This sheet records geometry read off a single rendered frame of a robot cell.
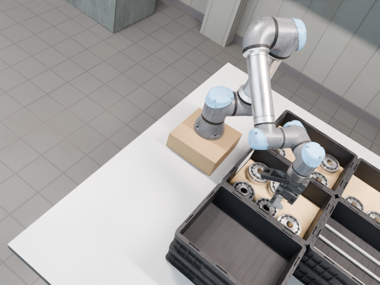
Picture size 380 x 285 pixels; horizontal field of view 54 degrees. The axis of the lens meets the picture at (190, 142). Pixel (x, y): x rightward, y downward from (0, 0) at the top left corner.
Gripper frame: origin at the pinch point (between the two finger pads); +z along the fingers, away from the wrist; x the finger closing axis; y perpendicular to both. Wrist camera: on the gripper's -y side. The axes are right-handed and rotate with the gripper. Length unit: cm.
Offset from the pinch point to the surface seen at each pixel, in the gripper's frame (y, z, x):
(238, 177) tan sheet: -16.0, 5.2, 5.3
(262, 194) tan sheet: -3.7, 5.2, 4.6
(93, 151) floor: -111, 88, 23
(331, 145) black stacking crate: 11.1, -2.3, 46.6
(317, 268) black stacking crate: 27.9, 4.2, -12.2
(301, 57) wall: -36, 67, 218
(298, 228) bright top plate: 14.9, 2.4, -2.4
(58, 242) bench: -57, 18, -59
